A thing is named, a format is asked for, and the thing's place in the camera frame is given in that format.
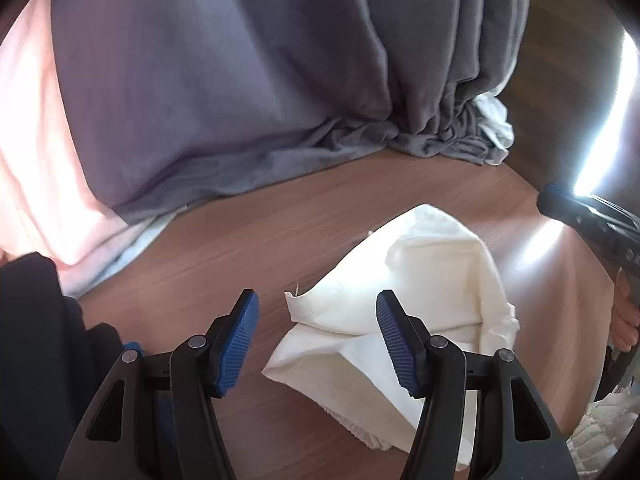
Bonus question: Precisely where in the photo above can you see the white sheer curtain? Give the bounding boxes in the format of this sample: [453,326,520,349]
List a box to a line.
[470,94,516,167]

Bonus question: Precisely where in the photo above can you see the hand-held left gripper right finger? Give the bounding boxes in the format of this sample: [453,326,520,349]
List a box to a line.
[375,289,571,480]

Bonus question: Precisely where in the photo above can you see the white pants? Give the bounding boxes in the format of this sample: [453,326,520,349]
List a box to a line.
[262,203,519,467]

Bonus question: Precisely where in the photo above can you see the pink curtain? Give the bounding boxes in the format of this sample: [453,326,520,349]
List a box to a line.
[0,0,176,301]

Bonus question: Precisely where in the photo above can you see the person's right hand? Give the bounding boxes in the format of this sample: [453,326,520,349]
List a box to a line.
[610,267,640,352]

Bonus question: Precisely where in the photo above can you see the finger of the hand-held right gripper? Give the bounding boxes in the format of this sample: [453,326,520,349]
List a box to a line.
[537,183,627,249]

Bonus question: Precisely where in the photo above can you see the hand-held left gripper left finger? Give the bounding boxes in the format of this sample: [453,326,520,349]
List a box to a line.
[57,289,261,480]

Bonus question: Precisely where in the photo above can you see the pile of black clothes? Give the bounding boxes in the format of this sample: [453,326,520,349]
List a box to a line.
[0,252,147,480]

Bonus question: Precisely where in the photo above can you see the grey curtain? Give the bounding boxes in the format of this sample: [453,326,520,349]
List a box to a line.
[50,0,532,223]

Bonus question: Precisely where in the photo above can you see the blue folded garment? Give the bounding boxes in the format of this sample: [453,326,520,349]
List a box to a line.
[121,341,173,443]

